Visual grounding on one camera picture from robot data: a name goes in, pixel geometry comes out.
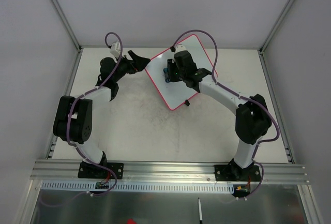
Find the pink framed whiteboard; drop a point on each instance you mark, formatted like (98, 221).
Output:
(175, 94)

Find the right aluminium frame post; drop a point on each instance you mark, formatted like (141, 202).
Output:
(284, 12)

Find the blue whiteboard eraser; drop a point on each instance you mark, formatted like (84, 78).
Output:
(166, 74)

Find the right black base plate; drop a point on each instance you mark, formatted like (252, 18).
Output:
(232, 173)

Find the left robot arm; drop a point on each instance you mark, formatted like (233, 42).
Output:
(74, 117)

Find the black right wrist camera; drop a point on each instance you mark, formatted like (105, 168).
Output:
(184, 61)

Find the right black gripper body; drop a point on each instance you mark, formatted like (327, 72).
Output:
(170, 71)

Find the red object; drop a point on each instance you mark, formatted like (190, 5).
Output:
(131, 221)

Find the aluminium mounting rail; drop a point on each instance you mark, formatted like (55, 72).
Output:
(170, 172)

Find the left aluminium frame post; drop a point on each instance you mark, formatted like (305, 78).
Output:
(60, 13)

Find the aluminium frame post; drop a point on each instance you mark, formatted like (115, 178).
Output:
(284, 12)
(60, 13)

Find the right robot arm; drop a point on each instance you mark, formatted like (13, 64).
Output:
(251, 114)

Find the white slotted cable duct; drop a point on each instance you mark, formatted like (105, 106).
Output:
(139, 187)

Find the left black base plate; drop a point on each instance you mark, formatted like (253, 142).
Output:
(89, 171)

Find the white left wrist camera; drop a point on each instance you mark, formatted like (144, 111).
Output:
(115, 49)

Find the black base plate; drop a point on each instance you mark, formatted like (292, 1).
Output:
(89, 171)
(232, 173)

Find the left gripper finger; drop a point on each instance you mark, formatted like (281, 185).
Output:
(140, 63)
(135, 58)

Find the white marker pen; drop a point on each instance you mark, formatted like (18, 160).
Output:
(200, 211)

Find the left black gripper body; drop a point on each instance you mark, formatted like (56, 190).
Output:
(132, 65)

